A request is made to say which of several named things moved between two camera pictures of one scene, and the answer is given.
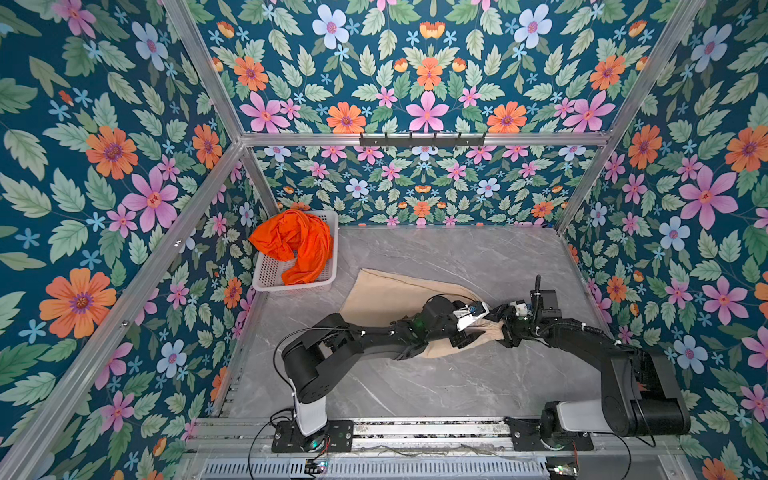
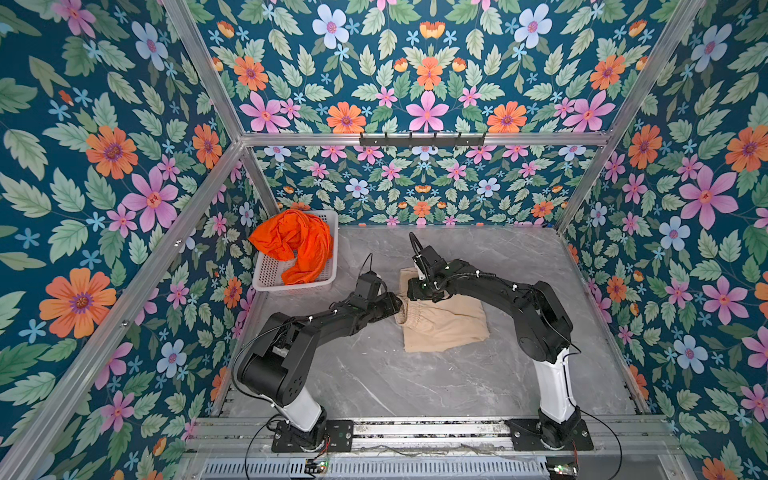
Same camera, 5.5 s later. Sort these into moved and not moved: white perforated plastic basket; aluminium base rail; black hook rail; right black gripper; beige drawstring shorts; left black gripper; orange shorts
Moved: left black gripper; beige drawstring shorts; right black gripper
Not moved: aluminium base rail; orange shorts; white perforated plastic basket; black hook rail
